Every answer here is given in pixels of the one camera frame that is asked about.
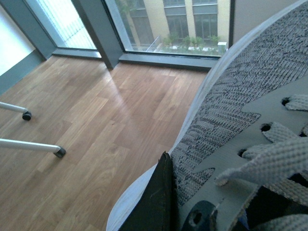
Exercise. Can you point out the white table leg with caster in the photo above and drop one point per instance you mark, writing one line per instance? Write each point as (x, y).
(14, 144)

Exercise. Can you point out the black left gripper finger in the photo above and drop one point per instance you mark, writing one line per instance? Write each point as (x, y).
(156, 209)

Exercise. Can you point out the grey knit sneaker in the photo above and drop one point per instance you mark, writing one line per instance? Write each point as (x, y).
(240, 160)

